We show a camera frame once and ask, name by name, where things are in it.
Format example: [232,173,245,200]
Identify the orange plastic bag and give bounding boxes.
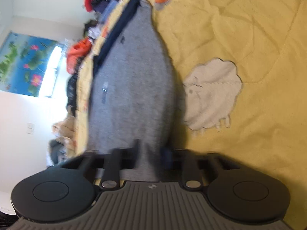
[66,37,92,75]

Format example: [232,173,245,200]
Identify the lotus painting poster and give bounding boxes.
[1,31,63,98]

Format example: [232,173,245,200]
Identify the yellow carrot print quilt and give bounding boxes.
[72,0,307,230]

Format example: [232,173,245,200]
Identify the dark floral garment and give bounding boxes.
[66,73,78,116]

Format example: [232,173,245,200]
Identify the grey sequin sweater navy sleeves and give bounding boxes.
[87,0,175,181]

